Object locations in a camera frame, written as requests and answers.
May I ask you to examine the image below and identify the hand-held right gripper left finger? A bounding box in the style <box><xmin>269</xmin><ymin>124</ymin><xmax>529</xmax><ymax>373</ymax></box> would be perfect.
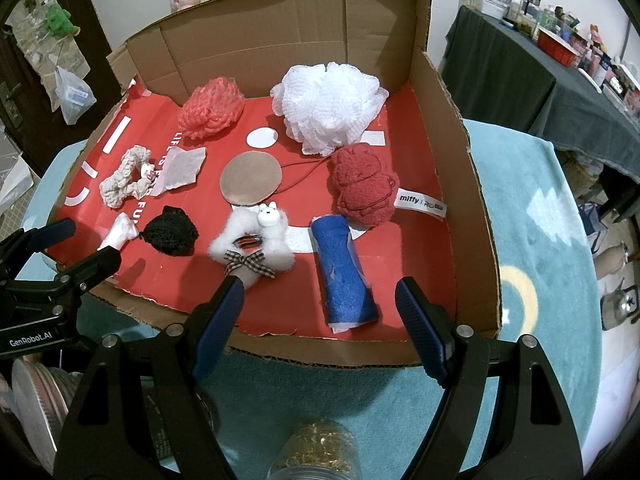
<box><xmin>52</xmin><ymin>274</ymin><xmax>246</xmax><ymax>480</ymax></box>

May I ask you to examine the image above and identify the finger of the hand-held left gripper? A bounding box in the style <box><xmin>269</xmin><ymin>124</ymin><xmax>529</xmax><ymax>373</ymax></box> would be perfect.
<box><xmin>0</xmin><ymin>219</ymin><xmax>77</xmax><ymax>273</ymax></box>
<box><xmin>47</xmin><ymin>247</ymin><xmax>122</xmax><ymax>311</ymax></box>

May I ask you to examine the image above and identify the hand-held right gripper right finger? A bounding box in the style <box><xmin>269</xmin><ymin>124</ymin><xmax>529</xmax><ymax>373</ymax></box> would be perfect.
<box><xmin>395</xmin><ymin>276</ymin><xmax>587</xmax><ymax>480</ymax></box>

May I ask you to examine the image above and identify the white cloth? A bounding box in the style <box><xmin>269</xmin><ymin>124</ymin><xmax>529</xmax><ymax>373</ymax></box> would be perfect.
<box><xmin>97</xmin><ymin>212</ymin><xmax>138</xmax><ymax>251</ymax></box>

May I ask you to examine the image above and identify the white fluffy hair clip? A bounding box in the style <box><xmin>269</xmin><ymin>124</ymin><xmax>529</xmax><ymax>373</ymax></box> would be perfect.
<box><xmin>207</xmin><ymin>201</ymin><xmax>292</xmax><ymax>288</ymax></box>

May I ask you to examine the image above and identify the cream knitted scrunchie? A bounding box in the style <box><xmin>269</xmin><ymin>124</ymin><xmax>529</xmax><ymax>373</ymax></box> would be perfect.
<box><xmin>100</xmin><ymin>145</ymin><xmax>156</xmax><ymax>209</ymax></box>

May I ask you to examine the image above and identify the blue foam roll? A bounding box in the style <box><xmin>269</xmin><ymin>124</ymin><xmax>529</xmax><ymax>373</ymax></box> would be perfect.
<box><xmin>310</xmin><ymin>215</ymin><xmax>381</xmax><ymax>335</ymax></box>

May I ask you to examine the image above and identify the translucent paper sheet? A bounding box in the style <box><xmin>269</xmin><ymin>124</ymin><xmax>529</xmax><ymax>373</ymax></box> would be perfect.
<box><xmin>150</xmin><ymin>147</ymin><xmax>208</xmax><ymax>198</ymax></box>

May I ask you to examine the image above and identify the round brown pad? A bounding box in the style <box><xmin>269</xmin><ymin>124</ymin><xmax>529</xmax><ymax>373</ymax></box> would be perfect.
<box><xmin>220</xmin><ymin>150</ymin><xmax>283</xmax><ymax>207</ymax></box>

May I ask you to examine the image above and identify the coral mesh bath pouf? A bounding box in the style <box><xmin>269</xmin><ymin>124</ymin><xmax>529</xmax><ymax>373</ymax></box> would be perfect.
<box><xmin>177</xmin><ymin>77</ymin><xmax>246</xmax><ymax>141</ymax></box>

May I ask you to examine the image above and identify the white mesh bath pouf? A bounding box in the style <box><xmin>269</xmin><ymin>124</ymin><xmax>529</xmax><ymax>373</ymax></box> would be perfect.
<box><xmin>270</xmin><ymin>62</ymin><xmax>390</xmax><ymax>157</ymax></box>

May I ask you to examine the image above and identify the cardboard box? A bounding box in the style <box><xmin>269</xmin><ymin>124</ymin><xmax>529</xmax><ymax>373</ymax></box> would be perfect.
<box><xmin>47</xmin><ymin>0</ymin><xmax>502</xmax><ymax>372</ymax></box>

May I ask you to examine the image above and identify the clear plastic bag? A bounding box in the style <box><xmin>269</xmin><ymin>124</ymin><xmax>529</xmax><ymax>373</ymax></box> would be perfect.
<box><xmin>54</xmin><ymin>66</ymin><xmax>97</xmax><ymax>126</ymax></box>

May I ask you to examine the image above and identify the small glass jar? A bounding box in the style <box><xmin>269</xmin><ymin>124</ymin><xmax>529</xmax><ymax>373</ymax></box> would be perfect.
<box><xmin>266</xmin><ymin>419</ymin><xmax>362</xmax><ymax>480</ymax></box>

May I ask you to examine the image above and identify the hanging door organizer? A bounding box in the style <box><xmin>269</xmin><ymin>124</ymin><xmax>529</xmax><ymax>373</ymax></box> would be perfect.
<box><xmin>5</xmin><ymin>0</ymin><xmax>93</xmax><ymax>96</ymax></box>

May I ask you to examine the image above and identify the green plush toy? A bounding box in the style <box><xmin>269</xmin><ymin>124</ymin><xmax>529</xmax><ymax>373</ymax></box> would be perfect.
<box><xmin>44</xmin><ymin>4</ymin><xmax>80</xmax><ymax>37</ymax></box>

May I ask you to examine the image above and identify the brown door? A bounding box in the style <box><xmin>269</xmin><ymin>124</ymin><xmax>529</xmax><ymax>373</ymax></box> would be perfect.
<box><xmin>0</xmin><ymin>0</ymin><xmax>123</xmax><ymax>161</ymax></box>

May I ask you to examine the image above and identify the dark cloth table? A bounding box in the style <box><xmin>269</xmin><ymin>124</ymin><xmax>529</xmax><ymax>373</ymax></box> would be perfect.
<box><xmin>440</xmin><ymin>5</ymin><xmax>640</xmax><ymax>183</ymax></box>

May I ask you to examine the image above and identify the red storage box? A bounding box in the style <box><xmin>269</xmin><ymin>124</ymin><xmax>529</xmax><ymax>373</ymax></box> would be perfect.
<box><xmin>536</xmin><ymin>27</ymin><xmax>587</xmax><ymax>68</ymax></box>

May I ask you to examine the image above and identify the row of cosmetics bottles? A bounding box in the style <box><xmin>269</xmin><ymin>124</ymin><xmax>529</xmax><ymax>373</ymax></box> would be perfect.
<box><xmin>462</xmin><ymin>0</ymin><xmax>640</xmax><ymax>116</ymax></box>

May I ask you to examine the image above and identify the door handle plate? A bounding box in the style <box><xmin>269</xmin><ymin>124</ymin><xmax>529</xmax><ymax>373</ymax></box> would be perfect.
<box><xmin>0</xmin><ymin>80</ymin><xmax>23</xmax><ymax>128</ymax></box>

